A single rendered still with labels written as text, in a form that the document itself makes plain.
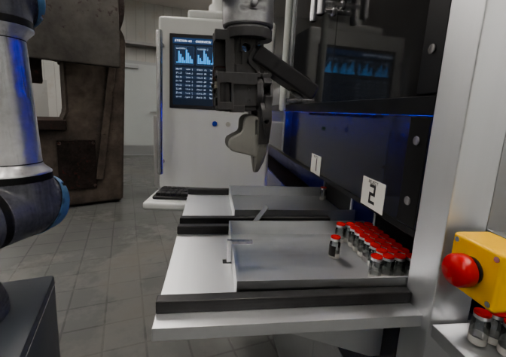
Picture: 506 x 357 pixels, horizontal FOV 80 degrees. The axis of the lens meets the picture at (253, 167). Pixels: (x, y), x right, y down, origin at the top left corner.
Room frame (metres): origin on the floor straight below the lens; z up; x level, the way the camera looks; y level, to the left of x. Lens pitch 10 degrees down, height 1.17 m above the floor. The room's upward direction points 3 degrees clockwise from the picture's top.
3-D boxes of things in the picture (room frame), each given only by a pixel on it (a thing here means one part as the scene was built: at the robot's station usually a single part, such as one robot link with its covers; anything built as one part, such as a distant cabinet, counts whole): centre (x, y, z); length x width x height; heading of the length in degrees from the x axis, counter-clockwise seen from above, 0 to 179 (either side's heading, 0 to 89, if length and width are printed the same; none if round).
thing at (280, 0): (1.66, -0.10, 1.50); 0.49 x 0.01 x 0.59; 8
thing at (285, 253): (0.58, -0.14, 0.90); 0.34 x 0.26 x 0.04; 98
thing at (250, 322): (0.74, -0.06, 0.87); 0.70 x 0.48 x 0.02; 8
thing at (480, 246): (0.35, -0.31, 0.99); 0.08 x 0.07 x 0.07; 98
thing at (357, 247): (0.59, -0.24, 0.90); 0.18 x 0.02 x 0.05; 8
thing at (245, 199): (0.92, -0.11, 0.90); 0.34 x 0.26 x 0.04; 98
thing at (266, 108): (0.46, -0.01, 1.17); 0.05 x 0.02 x 0.09; 14
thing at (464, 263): (0.34, -0.26, 0.99); 0.04 x 0.04 x 0.04; 8
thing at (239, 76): (0.47, 0.02, 1.23); 0.09 x 0.08 x 0.12; 104
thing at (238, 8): (0.47, 0.02, 1.31); 0.08 x 0.08 x 0.05
